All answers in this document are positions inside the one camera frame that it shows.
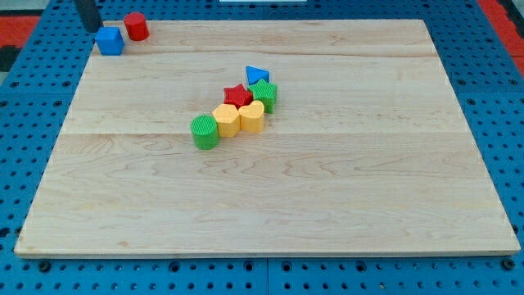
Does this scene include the red star block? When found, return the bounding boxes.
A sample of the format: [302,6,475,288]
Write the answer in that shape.
[224,84,253,108]

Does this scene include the green star block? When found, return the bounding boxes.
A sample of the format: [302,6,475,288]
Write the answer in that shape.
[248,79,278,114]

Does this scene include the blue triangle block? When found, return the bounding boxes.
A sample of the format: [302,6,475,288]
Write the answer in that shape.
[246,66,270,85]

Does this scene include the yellow heart block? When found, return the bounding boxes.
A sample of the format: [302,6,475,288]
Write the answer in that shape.
[238,100,265,133]

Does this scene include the yellow hexagon block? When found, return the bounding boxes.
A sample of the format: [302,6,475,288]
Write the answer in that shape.
[212,104,241,138]

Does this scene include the green cylinder block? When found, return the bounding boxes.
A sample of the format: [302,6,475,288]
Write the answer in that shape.
[190,115,219,150]

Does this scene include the light wooden board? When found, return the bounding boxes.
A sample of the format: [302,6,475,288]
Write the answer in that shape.
[15,19,520,259]

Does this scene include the red cylinder block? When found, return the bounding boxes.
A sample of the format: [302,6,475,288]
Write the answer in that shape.
[123,11,150,41]

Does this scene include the blue cube block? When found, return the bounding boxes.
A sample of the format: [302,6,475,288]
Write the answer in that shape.
[95,26,124,56]

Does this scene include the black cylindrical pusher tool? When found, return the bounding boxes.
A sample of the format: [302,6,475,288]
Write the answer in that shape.
[73,0,103,33]

